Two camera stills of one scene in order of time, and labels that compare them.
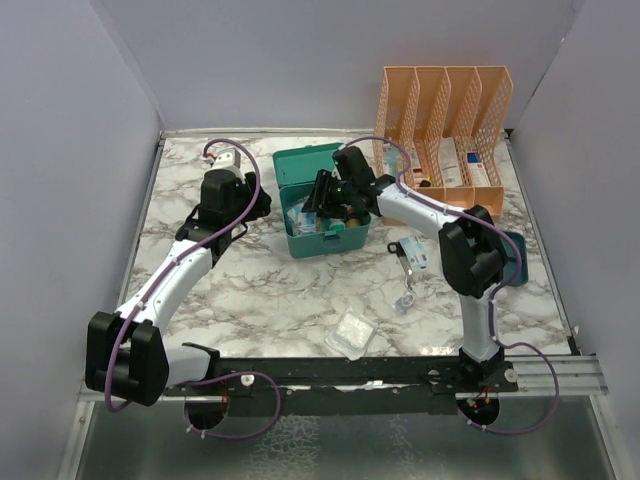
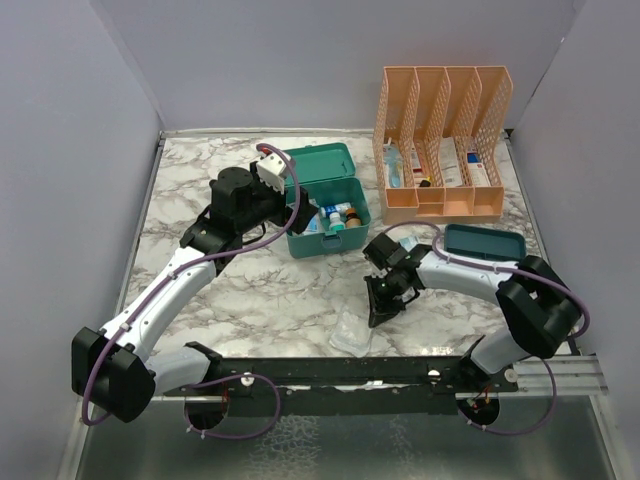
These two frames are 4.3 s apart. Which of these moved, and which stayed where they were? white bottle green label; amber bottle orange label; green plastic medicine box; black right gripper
Moved: black right gripper
Stayed: green plastic medicine box; amber bottle orange label; white bottle green label
